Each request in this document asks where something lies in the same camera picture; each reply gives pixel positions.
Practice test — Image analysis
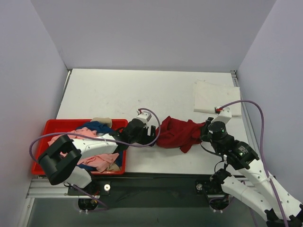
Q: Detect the dark red t-shirt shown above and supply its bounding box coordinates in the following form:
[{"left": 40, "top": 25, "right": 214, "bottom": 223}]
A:
[{"left": 156, "top": 116, "right": 205, "bottom": 153}]

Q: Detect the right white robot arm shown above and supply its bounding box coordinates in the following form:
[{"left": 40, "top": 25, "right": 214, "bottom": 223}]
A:
[{"left": 201, "top": 117, "right": 303, "bottom": 227}]

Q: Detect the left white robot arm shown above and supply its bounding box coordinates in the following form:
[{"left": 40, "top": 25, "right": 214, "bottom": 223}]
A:
[{"left": 37, "top": 117, "right": 158, "bottom": 195}]

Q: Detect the beige t-shirt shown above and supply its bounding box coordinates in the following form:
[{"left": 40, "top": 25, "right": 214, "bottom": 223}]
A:
[{"left": 91, "top": 117, "right": 120, "bottom": 173}]

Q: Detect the navy blue t-shirt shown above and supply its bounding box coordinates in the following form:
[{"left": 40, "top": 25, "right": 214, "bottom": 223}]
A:
[{"left": 76, "top": 121, "right": 123, "bottom": 167}]

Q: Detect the pink t-shirt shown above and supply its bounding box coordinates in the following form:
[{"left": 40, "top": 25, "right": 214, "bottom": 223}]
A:
[{"left": 47, "top": 127, "right": 120, "bottom": 173}]

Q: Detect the red plastic bin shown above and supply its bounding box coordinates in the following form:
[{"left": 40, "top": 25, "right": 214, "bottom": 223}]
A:
[{"left": 35, "top": 119, "right": 128, "bottom": 175}]

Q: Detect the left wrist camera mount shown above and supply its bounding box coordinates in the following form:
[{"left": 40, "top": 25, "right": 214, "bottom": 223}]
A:
[{"left": 136, "top": 109, "right": 152, "bottom": 124}]

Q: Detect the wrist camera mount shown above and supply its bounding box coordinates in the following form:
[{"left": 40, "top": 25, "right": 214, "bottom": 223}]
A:
[
  {"left": 212, "top": 107, "right": 232, "bottom": 124},
  {"left": 136, "top": 109, "right": 152, "bottom": 124}
]

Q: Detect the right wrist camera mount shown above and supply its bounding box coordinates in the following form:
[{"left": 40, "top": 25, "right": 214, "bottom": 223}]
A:
[{"left": 212, "top": 107, "right": 232, "bottom": 124}]

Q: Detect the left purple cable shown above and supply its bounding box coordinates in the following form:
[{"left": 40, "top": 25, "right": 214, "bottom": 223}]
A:
[{"left": 28, "top": 107, "right": 161, "bottom": 164}]

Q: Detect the purple cable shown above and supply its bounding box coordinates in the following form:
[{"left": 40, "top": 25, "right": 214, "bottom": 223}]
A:
[
  {"left": 28, "top": 107, "right": 161, "bottom": 164},
  {"left": 219, "top": 100, "right": 291, "bottom": 227}
]

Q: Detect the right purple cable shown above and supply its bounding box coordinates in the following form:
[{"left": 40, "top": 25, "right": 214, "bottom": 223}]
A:
[{"left": 219, "top": 100, "right": 291, "bottom": 227}]

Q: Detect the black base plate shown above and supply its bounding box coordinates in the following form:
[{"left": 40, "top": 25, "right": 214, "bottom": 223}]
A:
[{"left": 67, "top": 173, "right": 232, "bottom": 210}]

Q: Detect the aluminium frame rail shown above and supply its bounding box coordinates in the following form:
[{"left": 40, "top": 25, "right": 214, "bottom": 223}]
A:
[{"left": 26, "top": 178, "right": 71, "bottom": 199}]

